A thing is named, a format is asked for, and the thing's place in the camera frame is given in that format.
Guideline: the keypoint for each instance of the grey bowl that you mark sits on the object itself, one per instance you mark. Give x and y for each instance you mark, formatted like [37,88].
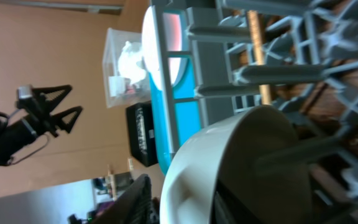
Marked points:
[225,153]

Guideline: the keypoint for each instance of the black flat tray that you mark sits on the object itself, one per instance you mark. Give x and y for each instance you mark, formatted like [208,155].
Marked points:
[151,157]

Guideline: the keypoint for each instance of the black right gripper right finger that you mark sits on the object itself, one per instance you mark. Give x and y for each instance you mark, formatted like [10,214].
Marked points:
[227,208]

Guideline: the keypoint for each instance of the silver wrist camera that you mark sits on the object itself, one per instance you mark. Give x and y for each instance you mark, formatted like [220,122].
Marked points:
[25,92]

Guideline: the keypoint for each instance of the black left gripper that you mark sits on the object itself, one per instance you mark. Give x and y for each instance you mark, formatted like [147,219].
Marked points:
[38,120]

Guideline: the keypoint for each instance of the grey dishwasher rack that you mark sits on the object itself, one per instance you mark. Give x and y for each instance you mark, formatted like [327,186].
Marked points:
[304,47]

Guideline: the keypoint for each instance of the white round plate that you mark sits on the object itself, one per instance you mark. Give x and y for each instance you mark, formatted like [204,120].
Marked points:
[175,36]

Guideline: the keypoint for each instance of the white napkin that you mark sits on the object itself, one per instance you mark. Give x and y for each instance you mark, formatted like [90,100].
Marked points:
[131,63]

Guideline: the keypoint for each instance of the red snack wrapper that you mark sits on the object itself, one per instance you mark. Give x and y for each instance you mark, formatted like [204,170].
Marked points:
[132,90]

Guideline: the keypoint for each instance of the clear plastic bin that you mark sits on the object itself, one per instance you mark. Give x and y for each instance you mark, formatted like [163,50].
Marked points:
[114,84]

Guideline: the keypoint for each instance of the white rice pile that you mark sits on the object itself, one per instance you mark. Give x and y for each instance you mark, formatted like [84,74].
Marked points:
[141,131]

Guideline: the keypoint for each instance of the bamboo chopstick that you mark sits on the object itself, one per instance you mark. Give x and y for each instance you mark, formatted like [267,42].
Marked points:
[258,38]

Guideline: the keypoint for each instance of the teal serving tray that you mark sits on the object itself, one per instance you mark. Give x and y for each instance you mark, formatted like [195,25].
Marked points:
[175,111]

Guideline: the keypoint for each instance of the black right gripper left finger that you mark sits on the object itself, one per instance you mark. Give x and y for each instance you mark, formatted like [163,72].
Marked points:
[132,207]

